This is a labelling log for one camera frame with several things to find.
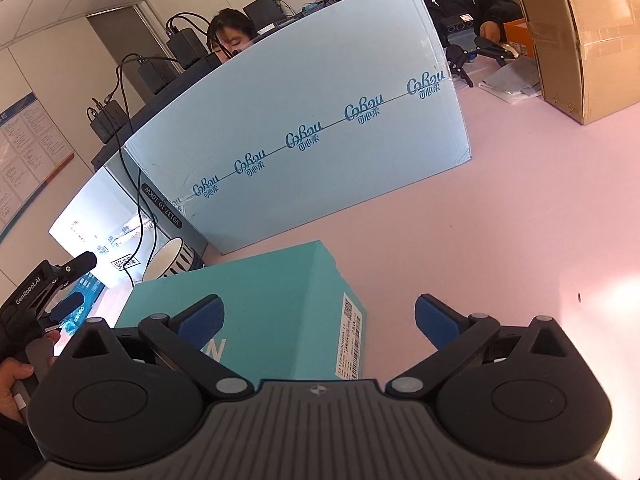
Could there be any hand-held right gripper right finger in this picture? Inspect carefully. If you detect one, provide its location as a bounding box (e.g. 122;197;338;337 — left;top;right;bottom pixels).
386;293;582;401

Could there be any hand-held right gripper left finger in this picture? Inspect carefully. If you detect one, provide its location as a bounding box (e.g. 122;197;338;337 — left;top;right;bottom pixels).
65;294;254;401

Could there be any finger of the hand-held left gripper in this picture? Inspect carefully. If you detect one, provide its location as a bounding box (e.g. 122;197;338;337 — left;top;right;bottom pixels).
47;296;85;324
50;251;99;283

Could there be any teal cardboard box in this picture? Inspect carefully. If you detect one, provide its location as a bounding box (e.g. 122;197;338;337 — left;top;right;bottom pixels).
115;240;367;382

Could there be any pink desktop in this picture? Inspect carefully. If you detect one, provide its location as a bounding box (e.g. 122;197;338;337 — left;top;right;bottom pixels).
200;55;640;391

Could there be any person's left hand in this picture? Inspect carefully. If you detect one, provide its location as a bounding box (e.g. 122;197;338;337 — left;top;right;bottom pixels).
0;357;36;421

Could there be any small blue box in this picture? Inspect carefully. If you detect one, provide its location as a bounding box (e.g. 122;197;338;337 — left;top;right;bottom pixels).
62;271;107;335

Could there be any white and blue carton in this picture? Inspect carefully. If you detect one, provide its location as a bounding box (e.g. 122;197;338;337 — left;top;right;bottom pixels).
49;152;208;288

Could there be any striped white bowl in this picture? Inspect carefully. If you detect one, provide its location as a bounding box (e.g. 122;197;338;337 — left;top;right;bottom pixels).
144;236;203;282

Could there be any black power adapter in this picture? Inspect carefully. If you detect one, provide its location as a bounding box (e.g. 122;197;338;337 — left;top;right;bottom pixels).
136;56;177;95
89;99;127;145
166;14;212;68

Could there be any large light blue carton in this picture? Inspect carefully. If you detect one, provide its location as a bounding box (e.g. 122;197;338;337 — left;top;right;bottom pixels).
123;0;473;256

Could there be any grey cloth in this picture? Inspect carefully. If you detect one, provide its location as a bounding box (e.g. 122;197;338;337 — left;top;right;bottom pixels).
478;56;544;106

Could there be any orange box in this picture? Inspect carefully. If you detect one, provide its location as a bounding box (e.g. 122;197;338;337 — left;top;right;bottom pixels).
501;18;532;57

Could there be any black monitor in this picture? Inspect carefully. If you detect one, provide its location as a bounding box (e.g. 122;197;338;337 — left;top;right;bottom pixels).
243;0;287;32

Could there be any brown cardboard box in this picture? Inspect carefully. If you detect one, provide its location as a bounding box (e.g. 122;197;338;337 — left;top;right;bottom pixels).
506;0;640;126

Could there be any black cable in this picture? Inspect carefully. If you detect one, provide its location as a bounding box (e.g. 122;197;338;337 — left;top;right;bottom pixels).
112;55;162;287

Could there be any wall poster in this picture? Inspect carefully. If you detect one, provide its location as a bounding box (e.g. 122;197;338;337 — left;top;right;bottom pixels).
0;91;76;243

